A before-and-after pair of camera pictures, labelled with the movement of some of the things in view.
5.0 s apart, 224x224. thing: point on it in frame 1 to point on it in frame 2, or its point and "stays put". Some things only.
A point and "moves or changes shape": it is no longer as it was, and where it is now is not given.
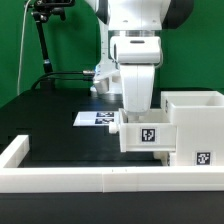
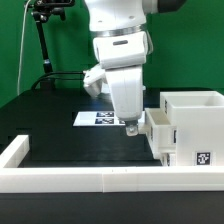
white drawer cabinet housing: [199, 120] stays put
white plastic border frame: [102, 179] stays put
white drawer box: [153, 133] moves or changes shape
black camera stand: [42, 11] stays put
